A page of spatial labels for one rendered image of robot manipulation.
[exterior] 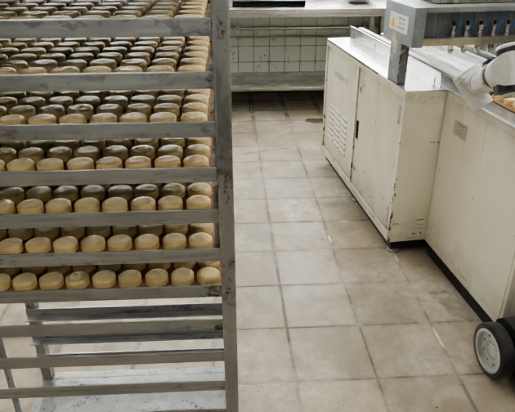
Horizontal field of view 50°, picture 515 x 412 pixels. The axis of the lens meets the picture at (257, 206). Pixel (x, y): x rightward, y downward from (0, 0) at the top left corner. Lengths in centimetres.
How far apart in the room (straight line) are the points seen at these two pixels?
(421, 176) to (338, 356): 96
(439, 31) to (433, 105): 31
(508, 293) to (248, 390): 102
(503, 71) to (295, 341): 128
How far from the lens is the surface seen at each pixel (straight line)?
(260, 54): 549
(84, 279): 125
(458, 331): 243
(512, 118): 218
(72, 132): 106
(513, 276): 223
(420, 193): 271
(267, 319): 236
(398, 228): 276
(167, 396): 186
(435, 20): 256
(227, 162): 101
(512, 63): 155
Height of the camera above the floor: 147
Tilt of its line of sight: 27 degrees down
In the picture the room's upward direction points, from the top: straight up
